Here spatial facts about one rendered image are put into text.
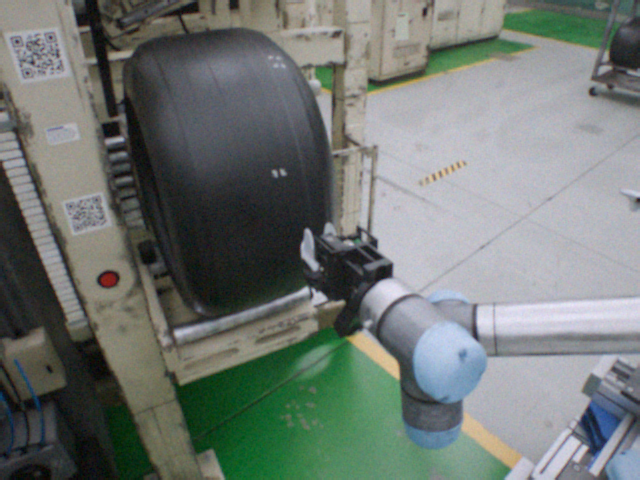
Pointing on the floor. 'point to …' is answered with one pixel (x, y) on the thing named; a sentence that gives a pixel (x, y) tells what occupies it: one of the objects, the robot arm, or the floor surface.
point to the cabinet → (399, 40)
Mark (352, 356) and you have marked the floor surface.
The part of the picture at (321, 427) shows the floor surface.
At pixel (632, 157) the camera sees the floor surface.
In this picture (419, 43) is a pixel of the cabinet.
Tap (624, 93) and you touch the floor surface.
